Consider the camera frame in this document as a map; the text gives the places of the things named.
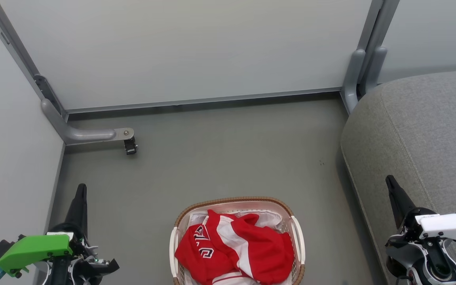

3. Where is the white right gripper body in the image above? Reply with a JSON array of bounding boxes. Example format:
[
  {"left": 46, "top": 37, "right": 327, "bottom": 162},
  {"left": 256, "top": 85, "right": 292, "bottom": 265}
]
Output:
[{"left": 401, "top": 207, "right": 456, "bottom": 254}]

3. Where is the grey partition post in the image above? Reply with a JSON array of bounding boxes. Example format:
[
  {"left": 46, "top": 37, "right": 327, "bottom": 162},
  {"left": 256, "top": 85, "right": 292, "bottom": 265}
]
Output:
[{"left": 0, "top": 0, "right": 69, "bottom": 121}]

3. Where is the grey partition bottom rail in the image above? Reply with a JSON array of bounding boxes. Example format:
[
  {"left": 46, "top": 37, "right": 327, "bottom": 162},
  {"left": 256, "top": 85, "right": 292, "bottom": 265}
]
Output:
[{"left": 66, "top": 87, "right": 342, "bottom": 116}]

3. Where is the grey fabric sofa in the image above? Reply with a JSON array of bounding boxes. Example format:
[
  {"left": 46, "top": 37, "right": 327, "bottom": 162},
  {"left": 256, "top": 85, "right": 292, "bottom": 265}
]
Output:
[{"left": 340, "top": 70, "right": 456, "bottom": 285}]

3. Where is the grey partition foot with plate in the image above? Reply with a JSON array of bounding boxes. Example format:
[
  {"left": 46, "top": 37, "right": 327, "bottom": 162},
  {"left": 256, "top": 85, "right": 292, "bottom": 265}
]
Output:
[{"left": 41, "top": 99, "right": 135, "bottom": 145}]

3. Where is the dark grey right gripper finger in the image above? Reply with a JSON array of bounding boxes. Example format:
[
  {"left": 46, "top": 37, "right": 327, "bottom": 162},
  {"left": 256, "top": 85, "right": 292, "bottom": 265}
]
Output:
[{"left": 386, "top": 175, "right": 417, "bottom": 229}]

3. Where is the grey curved partition foot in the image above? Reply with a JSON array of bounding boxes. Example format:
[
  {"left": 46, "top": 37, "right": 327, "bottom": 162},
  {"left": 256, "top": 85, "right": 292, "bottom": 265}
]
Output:
[{"left": 341, "top": 47, "right": 388, "bottom": 114}]

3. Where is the white laundry basket brown rim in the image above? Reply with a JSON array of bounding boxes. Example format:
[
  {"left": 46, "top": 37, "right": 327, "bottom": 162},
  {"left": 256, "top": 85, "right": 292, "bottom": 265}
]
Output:
[{"left": 169, "top": 197, "right": 306, "bottom": 285}]

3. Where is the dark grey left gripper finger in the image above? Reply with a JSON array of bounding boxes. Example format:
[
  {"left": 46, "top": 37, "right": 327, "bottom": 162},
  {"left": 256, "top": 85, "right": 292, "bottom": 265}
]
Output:
[{"left": 65, "top": 183, "right": 89, "bottom": 238}]

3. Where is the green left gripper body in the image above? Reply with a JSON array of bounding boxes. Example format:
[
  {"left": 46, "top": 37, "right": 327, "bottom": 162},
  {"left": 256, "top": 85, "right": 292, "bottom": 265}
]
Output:
[{"left": 0, "top": 224, "right": 120, "bottom": 285}]

